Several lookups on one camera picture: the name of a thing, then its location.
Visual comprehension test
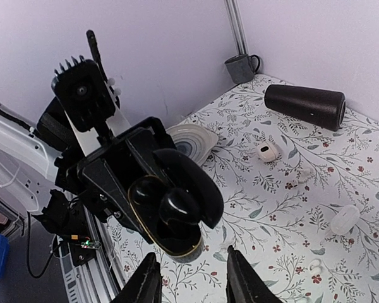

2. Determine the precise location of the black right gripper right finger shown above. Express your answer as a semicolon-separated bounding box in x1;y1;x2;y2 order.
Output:
226;246;282;303

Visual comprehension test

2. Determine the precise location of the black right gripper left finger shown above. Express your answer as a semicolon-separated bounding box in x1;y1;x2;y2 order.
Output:
111;252;162;303

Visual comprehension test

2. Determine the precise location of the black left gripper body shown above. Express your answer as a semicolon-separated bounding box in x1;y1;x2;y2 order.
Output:
55;116;177;222

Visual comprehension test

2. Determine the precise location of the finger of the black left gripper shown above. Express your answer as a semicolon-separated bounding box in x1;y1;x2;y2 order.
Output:
126;139;172;186
78;158;153;244

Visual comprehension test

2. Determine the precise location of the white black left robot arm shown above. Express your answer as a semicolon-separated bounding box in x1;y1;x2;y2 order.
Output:
0;100;100;187

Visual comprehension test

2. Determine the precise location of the white open earbud case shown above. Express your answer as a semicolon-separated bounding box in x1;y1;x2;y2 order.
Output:
256;141;280;163

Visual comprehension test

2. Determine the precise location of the white spiral plate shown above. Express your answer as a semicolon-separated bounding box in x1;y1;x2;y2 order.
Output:
167;124;219;167

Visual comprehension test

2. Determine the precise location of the grey cup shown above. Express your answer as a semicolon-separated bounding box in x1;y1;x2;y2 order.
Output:
225;54;261;85

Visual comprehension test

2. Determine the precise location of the black cylinder speaker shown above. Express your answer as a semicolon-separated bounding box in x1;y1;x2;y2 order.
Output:
264;85;346;131

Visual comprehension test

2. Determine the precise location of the aluminium front rail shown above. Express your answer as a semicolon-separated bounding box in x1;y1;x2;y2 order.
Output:
60;211;126;302

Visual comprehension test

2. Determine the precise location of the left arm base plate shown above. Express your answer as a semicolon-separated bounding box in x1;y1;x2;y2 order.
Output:
60;234;102;266

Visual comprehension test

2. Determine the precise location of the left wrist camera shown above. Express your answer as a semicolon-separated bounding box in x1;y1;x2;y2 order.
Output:
51;55;123;157

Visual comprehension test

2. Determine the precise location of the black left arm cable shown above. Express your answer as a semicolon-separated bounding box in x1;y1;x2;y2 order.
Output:
85;30;108;83

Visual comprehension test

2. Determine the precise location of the left aluminium frame post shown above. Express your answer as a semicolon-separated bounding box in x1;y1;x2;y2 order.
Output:
224;0;248;54

